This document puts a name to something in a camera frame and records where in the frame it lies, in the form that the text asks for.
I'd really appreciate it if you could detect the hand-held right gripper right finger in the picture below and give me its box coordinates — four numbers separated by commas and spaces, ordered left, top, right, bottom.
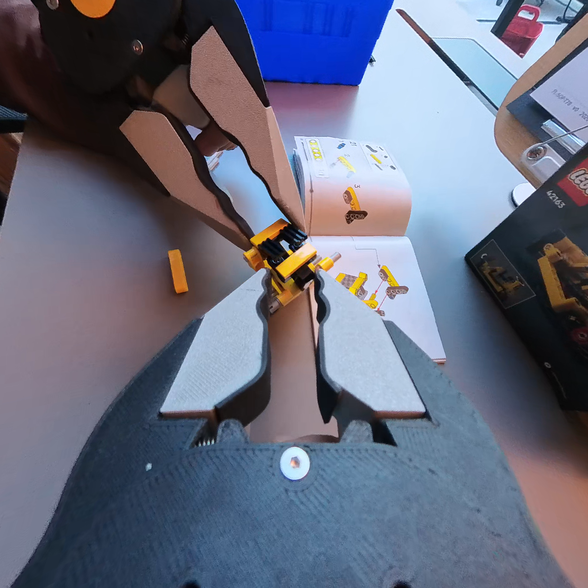
312, 269, 427, 425

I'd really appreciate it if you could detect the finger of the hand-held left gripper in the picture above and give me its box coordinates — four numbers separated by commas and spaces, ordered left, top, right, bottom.
188, 25, 307, 232
119, 103, 255, 249

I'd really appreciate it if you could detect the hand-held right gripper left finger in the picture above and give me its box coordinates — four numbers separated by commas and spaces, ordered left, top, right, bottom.
160, 269, 273, 428

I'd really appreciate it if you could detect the yellow black lego model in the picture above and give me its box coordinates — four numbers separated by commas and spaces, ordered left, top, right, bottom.
243, 218, 343, 315

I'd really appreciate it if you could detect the person's left forearm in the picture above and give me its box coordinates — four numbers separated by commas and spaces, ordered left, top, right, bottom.
0, 0, 60, 138

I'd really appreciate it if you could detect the small yellow lego piece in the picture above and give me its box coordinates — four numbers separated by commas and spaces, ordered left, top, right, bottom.
168, 249, 189, 295

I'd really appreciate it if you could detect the lego instruction booklet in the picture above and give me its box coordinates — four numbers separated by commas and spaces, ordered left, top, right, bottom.
204, 135, 447, 364

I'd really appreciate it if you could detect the black lego set box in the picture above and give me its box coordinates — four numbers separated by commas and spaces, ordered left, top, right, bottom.
465, 142, 588, 412

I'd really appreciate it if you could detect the person's left hand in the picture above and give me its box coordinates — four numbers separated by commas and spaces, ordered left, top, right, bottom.
195, 121, 238, 158

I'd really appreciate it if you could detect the blue plastic bin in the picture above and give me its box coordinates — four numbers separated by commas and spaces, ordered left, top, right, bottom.
234, 0, 395, 87

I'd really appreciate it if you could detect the dark glossy panel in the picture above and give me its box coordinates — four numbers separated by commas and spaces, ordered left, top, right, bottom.
432, 38, 520, 110

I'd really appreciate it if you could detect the round wooden table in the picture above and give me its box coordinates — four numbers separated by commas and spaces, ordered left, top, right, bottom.
494, 14, 588, 184

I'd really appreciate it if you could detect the white metal clamp base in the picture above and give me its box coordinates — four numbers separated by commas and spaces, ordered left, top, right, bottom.
511, 126, 588, 207

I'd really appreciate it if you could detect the red plastic basket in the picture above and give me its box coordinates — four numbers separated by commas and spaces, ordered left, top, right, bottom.
501, 5, 544, 58

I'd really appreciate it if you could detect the black framed white paper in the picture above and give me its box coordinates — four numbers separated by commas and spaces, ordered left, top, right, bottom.
507, 39, 588, 154

